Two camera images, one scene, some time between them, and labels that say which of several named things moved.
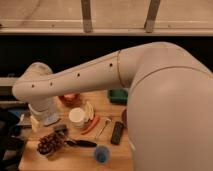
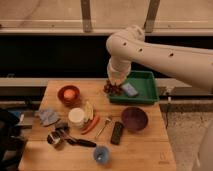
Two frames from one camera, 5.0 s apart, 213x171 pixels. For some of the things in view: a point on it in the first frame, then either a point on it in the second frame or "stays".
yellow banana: (89, 109) stays
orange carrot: (95, 122) stays
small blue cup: (101, 153) stays
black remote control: (117, 132) stays
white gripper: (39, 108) → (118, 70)
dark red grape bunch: (50, 143) → (112, 89)
